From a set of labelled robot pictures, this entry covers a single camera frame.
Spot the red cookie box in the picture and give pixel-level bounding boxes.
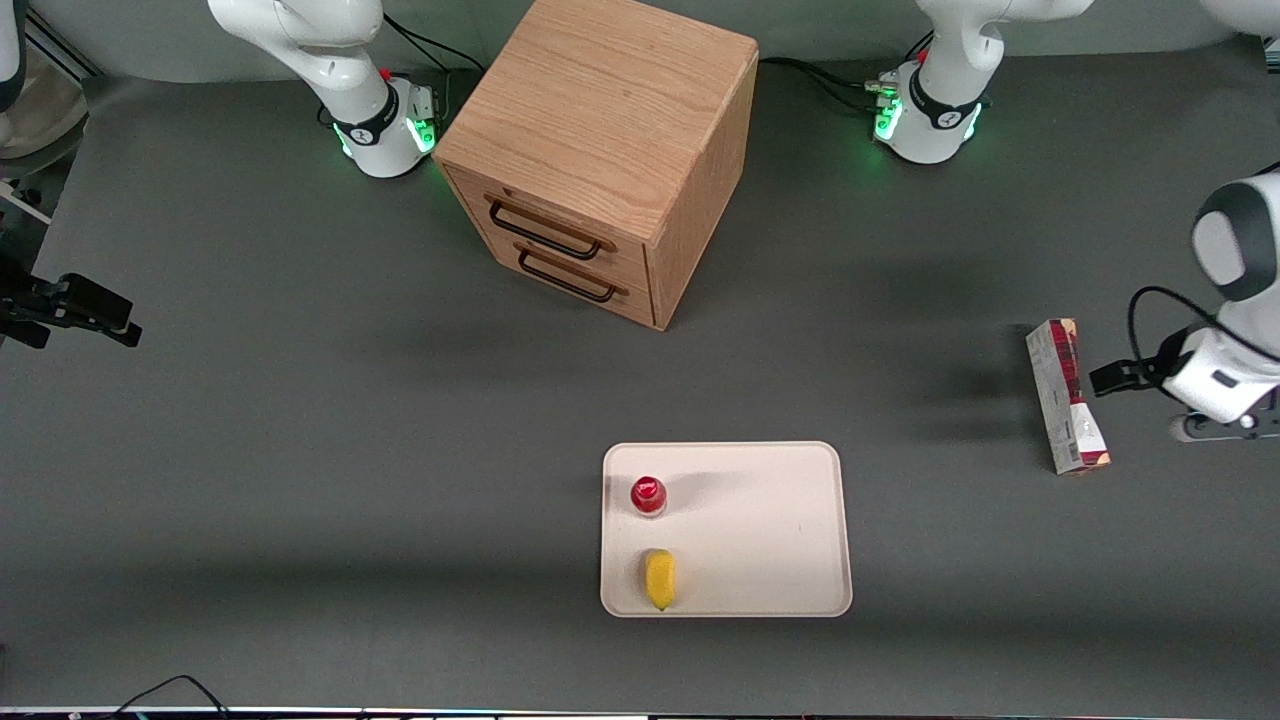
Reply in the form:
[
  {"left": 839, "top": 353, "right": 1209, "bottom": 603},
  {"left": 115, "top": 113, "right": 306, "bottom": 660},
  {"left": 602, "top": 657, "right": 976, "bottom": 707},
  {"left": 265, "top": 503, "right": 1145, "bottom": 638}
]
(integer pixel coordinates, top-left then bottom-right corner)
[{"left": 1026, "top": 318, "right": 1112, "bottom": 477}]

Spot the beige plastic tray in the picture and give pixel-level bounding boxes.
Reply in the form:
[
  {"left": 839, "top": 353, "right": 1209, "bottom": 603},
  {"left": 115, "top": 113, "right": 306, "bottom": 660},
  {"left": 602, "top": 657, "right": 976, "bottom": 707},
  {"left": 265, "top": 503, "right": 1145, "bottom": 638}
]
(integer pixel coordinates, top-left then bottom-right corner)
[{"left": 600, "top": 441, "right": 854, "bottom": 619}]

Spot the beige round stand base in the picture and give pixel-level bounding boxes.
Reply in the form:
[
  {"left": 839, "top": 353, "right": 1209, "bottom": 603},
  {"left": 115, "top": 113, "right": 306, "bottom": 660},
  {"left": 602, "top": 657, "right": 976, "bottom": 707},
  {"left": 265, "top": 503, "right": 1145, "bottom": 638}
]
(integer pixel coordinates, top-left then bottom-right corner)
[{"left": 0, "top": 45, "right": 89, "bottom": 161}]

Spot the wooden drawer front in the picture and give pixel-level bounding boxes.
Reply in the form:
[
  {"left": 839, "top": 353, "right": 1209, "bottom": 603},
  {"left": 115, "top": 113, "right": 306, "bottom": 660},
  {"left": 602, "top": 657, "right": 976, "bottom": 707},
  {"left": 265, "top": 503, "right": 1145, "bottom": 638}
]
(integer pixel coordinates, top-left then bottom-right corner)
[
  {"left": 465, "top": 222, "right": 657, "bottom": 331},
  {"left": 440, "top": 163, "right": 653, "bottom": 293}
]

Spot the wooden drawer cabinet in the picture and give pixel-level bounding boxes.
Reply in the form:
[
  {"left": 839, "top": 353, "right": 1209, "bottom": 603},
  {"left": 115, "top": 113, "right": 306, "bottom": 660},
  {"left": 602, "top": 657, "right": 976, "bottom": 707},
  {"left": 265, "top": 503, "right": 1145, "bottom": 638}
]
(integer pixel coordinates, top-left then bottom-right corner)
[{"left": 431, "top": 0, "right": 761, "bottom": 332}]

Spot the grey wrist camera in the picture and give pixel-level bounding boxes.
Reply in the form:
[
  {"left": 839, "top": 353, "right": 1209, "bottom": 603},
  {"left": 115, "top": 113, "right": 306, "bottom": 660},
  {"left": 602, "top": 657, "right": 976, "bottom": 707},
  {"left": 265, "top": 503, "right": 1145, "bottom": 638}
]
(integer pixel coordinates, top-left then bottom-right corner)
[{"left": 1169, "top": 409, "right": 1280, "bottom": 443}]

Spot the aluminium frame rail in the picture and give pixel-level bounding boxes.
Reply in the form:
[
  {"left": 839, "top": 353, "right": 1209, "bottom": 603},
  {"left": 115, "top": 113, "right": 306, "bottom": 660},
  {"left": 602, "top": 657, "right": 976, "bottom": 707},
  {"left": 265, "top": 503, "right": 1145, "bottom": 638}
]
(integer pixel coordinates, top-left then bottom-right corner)
[{"left": 24, "top": 8, "right": 103, "bottom": 81}]

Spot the black table edge cable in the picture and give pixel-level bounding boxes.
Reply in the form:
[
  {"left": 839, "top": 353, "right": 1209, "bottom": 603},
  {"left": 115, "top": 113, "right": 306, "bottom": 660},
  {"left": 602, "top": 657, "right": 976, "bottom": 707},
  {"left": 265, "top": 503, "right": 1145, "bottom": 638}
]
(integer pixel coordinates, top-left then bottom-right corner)
[{"left": 118, "top": 675, "right": 233, "bottom": 717}]

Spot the black base cable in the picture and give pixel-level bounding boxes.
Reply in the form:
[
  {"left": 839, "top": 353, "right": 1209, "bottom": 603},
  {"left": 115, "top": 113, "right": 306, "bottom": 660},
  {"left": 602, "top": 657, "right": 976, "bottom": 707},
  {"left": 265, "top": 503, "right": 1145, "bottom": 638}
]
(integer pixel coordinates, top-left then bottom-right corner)
[
  {"left": 758, "top": 56, "right": 883, "bottom": 113},
  {"left": 383, "top": 14, "right": 483, "bottom": 77}
]

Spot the black metal drawer handle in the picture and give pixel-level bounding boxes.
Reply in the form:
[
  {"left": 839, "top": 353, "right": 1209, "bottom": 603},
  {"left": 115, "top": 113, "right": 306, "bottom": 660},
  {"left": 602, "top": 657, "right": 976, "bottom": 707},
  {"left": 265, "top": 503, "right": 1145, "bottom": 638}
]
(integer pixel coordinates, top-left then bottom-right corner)
[
  {"left": 515, "top": 247, "right": 619, "bottom": 305},
  {"left": 486, "top": 197, "right": 605, "bottom": 262}
]

